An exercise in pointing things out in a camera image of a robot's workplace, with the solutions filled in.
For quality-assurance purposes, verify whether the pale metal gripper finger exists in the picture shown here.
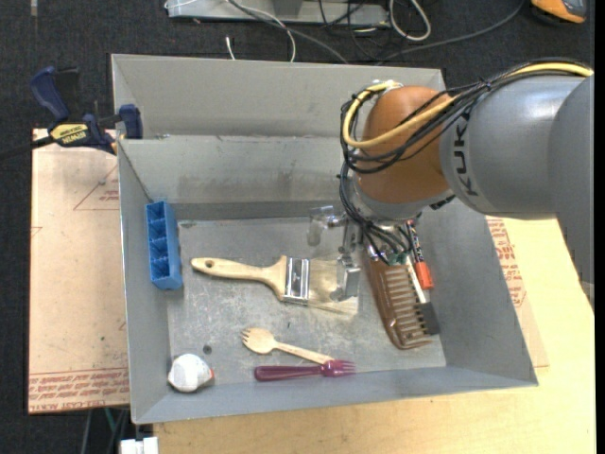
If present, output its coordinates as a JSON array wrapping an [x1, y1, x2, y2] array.
[[306, 204, 337, 248], [330, 255, 363, 303]]

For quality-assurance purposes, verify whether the brown plastic comb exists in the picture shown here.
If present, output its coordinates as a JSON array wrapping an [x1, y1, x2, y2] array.
[[363, 251, 435, 351]]

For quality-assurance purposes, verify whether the grey metal bin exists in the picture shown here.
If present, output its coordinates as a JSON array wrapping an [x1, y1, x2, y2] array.
[[111, 53, 539, 426]]

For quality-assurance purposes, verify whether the wooden paintbrush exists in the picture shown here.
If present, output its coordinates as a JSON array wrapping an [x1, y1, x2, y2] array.
[[190, 254, 361, 316]]

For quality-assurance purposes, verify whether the wooden spork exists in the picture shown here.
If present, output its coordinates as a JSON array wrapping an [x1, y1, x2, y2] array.
[[240, 327, 335, 365]]

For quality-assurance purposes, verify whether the purple plastic fork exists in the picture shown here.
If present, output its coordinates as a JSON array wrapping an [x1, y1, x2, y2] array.
[[253, 358, 357, 382]]

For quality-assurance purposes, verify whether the blue ribbed plastic tray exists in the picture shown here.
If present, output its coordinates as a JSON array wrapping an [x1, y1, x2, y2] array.
[[145, 200, 184, 291]]

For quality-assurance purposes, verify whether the white rounded toy, red spot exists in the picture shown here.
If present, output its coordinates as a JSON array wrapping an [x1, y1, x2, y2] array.
[[166, 353, 216, 393]]

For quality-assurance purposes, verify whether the brown cardboard board, red print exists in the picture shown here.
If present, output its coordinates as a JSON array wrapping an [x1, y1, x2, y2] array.
[[27, 128, 550, 415]]

